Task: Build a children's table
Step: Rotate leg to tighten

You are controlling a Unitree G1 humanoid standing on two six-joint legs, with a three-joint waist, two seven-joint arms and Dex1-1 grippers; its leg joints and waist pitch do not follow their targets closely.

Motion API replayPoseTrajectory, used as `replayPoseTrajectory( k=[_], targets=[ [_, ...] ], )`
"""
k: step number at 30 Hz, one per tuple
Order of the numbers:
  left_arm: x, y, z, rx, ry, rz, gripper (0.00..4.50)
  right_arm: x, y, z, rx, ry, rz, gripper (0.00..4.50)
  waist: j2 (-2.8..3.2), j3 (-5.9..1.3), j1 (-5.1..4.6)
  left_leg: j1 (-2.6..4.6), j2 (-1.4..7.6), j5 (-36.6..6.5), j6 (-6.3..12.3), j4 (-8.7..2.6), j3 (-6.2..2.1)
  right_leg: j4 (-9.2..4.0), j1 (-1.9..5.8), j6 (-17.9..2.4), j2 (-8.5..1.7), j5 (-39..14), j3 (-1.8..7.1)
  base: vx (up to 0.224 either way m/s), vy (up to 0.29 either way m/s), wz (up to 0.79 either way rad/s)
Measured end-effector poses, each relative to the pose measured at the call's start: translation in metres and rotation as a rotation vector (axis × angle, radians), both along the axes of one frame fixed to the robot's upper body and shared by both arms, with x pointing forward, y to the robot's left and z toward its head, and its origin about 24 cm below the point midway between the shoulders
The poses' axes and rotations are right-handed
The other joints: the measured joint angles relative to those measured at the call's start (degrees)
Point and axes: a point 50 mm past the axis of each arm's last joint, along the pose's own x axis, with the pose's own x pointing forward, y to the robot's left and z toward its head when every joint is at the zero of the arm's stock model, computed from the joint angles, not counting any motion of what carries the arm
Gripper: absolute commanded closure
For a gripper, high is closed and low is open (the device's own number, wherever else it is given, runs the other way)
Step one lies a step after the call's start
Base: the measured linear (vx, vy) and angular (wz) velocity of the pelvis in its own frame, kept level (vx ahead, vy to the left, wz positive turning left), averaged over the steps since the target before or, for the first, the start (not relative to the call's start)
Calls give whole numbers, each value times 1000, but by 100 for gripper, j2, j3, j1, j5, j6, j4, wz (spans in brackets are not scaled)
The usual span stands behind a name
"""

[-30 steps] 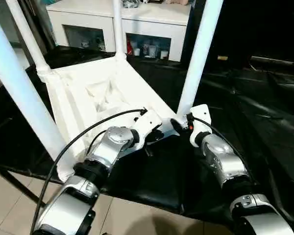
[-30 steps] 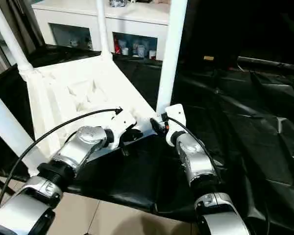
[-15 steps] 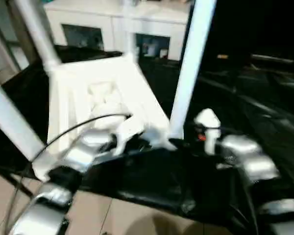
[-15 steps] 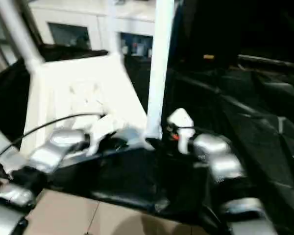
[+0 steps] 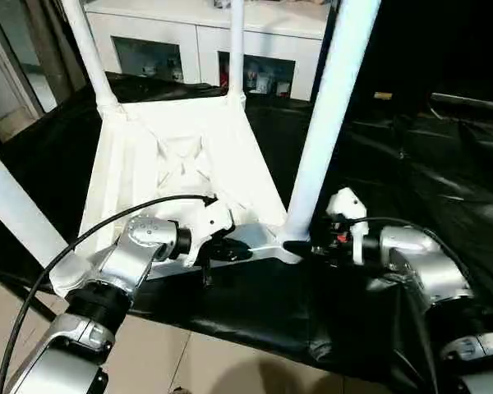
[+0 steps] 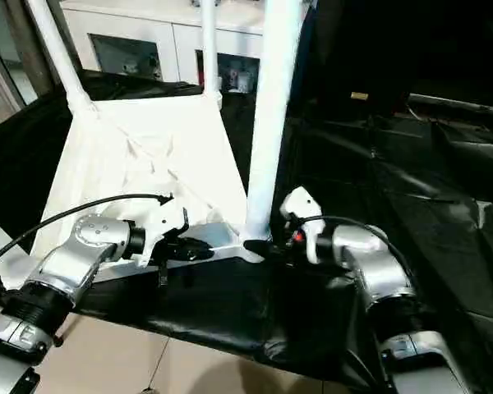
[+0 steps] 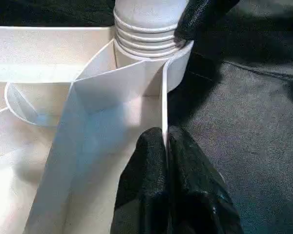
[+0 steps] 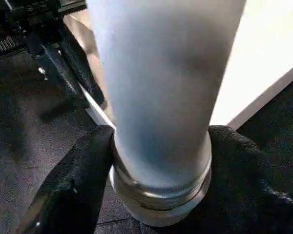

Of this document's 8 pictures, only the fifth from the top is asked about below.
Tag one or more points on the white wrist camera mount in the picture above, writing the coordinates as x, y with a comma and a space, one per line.
213, 217
347, 203

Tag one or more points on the white plastic table leg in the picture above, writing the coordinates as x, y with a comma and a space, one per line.
328, 102
236, 53
90, 53
16, 197

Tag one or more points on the red bottle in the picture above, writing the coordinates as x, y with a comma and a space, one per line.
224, 71

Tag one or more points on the small gold label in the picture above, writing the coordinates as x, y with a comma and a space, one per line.
383, 95

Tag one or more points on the clear glass ornament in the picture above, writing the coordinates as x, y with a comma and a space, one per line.
222, 3

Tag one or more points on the black metal stand bar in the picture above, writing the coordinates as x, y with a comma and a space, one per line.
41, 308

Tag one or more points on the black cabinet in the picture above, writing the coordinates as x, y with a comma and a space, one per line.
435, 41

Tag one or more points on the black work mat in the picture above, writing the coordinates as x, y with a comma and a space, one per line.
271, 303

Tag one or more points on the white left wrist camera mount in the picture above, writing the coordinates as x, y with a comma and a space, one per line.
213, 217

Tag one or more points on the white plastic table top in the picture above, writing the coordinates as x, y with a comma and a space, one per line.
127, 164

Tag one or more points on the small white cup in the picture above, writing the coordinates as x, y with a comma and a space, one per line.
282, 88

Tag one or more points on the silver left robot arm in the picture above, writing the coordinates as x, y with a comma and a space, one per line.
139, 246

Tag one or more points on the grey curtain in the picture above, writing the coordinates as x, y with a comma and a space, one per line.
45, 49

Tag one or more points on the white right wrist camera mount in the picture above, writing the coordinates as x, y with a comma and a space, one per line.
347, 203

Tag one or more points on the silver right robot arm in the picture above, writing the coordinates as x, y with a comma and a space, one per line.
427, 262

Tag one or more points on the white glass-door cabinet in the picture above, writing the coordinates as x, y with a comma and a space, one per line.
168, 24

